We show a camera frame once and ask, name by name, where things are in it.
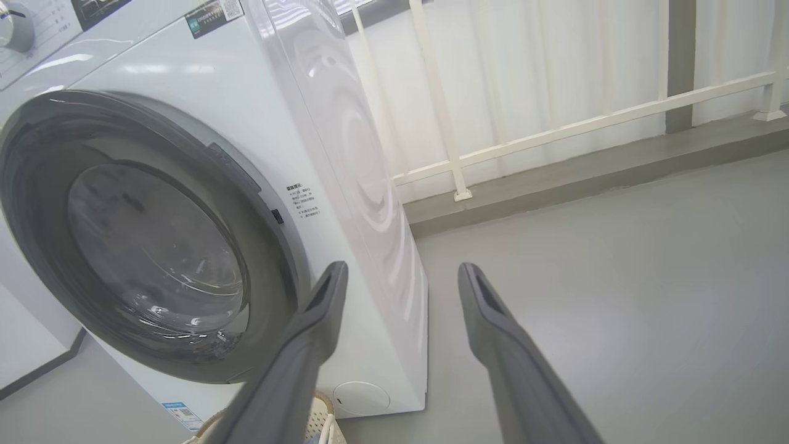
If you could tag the black sticker with QR code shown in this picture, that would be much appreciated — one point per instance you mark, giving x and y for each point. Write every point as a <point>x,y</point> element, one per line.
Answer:
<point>212,17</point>

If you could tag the round dark glass washer door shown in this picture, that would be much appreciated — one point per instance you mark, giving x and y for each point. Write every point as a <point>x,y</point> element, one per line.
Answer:
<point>154,246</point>

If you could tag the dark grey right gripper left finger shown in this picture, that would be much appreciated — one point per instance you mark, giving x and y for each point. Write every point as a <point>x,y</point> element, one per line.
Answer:
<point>302,351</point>

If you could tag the round white filter cover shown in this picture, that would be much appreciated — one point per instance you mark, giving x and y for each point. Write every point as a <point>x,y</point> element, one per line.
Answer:
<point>360,398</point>

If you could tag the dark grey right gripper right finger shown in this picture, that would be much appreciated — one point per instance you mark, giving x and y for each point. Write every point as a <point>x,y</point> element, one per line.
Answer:
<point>511,370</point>

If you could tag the printed warning text label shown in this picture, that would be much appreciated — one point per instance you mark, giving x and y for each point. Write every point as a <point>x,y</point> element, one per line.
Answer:
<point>303,202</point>

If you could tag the blue energy label sticker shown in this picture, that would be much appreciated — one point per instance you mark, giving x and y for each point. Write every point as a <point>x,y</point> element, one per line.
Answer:
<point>183,416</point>

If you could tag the cream perforated basket brown rim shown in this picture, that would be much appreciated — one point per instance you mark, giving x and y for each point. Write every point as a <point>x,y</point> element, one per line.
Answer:
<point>320,413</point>

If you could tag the white front-load washing machine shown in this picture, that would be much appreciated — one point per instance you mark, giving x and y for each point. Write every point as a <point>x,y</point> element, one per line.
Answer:
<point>203,123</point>

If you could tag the silver washer control knob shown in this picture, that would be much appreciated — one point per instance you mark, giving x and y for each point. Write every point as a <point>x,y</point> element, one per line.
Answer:
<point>17,28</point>

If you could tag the white metal railing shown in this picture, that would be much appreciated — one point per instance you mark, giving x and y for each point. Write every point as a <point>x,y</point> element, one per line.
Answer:
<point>439,92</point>

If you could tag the white curtain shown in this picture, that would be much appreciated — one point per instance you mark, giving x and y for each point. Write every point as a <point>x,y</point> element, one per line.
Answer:
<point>555,61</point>

